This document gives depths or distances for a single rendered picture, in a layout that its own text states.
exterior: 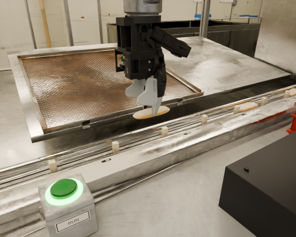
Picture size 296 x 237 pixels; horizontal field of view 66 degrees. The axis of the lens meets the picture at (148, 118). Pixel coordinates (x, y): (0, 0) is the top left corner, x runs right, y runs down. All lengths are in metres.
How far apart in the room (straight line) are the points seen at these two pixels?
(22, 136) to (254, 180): 0.60
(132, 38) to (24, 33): 3.73
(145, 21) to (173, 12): 4.71
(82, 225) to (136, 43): 0.33
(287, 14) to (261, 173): 0.91
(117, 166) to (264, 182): 0.27
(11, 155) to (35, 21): 3.60
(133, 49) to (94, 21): 3.60
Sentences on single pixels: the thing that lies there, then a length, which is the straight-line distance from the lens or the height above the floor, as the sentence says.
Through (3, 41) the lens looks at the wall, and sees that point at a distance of 4.15.
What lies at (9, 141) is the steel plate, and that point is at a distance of 0.74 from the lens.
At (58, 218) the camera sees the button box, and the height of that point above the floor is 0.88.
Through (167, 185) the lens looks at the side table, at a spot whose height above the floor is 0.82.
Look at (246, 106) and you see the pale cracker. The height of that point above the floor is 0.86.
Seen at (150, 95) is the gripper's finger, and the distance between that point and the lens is 0.50.
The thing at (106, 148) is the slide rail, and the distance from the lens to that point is 0.56.
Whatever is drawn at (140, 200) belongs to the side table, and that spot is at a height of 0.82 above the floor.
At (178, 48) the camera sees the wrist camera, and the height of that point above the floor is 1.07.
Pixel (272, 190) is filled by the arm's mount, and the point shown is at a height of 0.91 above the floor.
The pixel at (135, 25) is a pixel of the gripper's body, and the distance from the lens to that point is 0.47.
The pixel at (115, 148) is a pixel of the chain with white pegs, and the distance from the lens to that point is 0.54.
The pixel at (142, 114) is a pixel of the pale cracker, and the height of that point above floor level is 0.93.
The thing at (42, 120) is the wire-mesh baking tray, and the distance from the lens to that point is 0.63.
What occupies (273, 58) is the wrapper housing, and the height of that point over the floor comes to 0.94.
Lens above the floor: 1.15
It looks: 26 degrees down
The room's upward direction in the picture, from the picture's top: straight up
